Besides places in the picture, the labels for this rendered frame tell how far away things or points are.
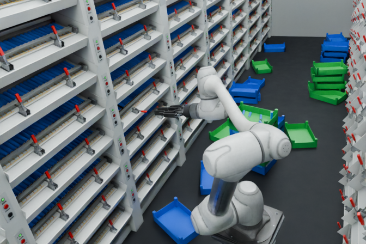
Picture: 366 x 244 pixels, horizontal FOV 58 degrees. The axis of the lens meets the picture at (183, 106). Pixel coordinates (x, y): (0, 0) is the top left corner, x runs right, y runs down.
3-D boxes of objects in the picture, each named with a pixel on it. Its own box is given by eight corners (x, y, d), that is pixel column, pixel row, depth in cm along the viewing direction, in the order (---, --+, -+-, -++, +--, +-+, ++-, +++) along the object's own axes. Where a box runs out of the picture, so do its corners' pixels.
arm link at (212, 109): (206, 116, 186) (203, 94, 182) (232, 116, 179) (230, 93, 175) (199, 123, 177) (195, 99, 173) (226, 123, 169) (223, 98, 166)
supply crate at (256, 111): (278, 118, 242) (278, 109, 238) (266, 131, 228) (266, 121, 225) (241, 109, 259) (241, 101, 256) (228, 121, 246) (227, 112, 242)
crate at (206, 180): (229, 194, 235) (228, 185, 232) (200, 194, 237) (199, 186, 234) (226, 167, 262) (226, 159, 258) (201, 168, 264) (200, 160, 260)
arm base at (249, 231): (274, 214, 185) (274, 207, 182) (253, 241, 172) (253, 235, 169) (246, 199, 196) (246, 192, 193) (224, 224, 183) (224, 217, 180)
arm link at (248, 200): (269, 220, 175) (270, 190, 164) (239, 232, 171) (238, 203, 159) (252, 199, 188) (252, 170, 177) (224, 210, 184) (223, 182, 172)
